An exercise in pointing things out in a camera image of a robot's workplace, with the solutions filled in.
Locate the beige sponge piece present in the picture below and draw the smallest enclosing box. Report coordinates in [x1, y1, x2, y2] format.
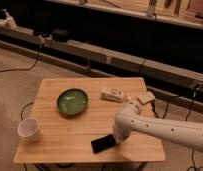
[138, 91, 155, 104]

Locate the black device on ledge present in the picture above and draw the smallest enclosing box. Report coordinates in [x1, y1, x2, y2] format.
[52, 29, 70, 42]

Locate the white paper cup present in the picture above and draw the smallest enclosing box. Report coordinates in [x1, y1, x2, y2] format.
[17, 118, 43, 142]

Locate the black cable on floor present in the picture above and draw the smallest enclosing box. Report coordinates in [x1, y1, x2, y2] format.
[0, 46, 42, 75]

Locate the white tube package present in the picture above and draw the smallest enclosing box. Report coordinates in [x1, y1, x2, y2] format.
[100, 87, 129, 103]

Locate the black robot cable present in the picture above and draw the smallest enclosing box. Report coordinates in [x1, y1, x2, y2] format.
[161, 86, 203, 171]

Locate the black eraser block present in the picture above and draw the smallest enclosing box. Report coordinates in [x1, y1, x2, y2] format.
[91, 134, 116, 153]

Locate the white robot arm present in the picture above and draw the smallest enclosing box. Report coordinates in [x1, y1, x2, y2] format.
[113, 101, 203, 152]

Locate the white object on ledge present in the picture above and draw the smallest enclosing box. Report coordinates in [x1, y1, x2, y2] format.
[0, 9, 17, 29]

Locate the wooden table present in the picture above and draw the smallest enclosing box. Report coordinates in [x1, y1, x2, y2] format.
[14, 78, 165, 163]

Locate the green round plate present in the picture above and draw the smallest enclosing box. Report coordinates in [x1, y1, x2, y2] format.
[57, 88, 88, 117]

